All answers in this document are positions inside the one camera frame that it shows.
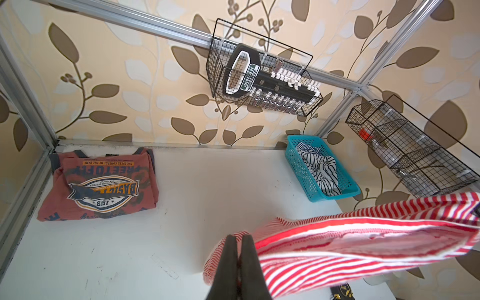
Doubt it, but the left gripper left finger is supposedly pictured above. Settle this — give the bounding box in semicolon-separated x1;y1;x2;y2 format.
206;235;238;300

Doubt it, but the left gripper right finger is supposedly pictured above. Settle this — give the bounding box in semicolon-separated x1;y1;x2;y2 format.
239;235;272;300

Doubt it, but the red white striped garment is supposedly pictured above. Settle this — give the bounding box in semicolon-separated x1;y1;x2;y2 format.
202;192;480;299

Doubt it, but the red tank top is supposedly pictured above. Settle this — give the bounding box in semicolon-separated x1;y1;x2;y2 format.
37;147;160;222

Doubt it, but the black tape measure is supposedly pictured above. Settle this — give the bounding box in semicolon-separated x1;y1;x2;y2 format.
330;283;355;300

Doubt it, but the teal plastic basket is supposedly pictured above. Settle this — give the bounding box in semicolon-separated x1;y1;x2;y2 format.
286;135;360;203

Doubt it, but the black white striped garment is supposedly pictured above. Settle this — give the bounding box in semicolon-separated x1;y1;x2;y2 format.
296;142;342;197

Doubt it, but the red capped plastic bottle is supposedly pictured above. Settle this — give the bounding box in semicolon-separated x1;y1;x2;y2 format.
358;128;400;169

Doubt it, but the black socket set tool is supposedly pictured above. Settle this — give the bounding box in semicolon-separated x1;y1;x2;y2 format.
218;43;321;105

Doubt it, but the back wire basket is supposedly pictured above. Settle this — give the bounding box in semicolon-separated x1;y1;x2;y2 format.
206;18;325;117

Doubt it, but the wire basket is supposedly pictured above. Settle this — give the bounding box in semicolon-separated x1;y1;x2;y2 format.
206;18;325;117
346;93;480;197

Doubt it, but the right wire basket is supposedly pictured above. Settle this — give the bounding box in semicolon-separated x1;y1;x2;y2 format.
346;93;480;197

